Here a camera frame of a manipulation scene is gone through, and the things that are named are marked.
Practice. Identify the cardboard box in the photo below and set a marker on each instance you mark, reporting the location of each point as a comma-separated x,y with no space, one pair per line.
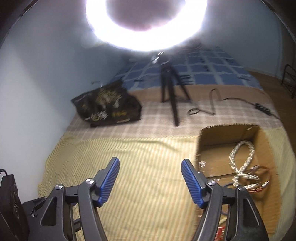
215,148

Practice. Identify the yellow striped blanket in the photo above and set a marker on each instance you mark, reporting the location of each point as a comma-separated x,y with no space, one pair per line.
138,150

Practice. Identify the black snack bag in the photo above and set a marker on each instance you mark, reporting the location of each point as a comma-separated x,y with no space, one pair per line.
106,104

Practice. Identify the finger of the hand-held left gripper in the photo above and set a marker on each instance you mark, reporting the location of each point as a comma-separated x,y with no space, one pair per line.
32,206

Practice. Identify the blue patterned sheet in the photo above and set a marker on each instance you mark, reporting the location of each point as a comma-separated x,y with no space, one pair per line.
208,69

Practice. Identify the black metal shoe rack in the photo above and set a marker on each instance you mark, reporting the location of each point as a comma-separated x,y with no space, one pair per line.
290,81

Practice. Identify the black tripod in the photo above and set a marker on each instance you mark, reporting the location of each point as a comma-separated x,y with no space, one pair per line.
170,92

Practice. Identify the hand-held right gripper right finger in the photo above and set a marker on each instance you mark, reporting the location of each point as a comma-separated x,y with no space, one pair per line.
193,185

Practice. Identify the beige checked sheet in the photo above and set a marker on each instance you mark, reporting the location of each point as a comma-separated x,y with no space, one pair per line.
150,125

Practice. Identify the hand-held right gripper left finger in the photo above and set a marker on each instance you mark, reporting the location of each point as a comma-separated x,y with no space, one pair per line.
108,183

